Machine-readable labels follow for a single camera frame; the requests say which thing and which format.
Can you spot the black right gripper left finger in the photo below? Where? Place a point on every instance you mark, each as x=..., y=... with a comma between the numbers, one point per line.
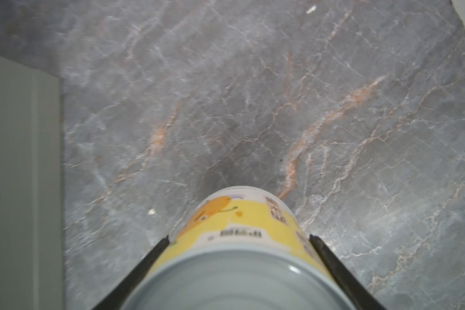
x=116, y=298

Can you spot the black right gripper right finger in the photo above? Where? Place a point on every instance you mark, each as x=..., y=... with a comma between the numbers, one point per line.
x=360, y=297

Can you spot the grey metal cabinet box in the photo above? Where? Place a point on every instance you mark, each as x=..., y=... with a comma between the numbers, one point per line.
x=31, y=245

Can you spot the yellow label can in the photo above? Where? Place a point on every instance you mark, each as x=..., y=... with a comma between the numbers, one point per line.
x=241, y=249

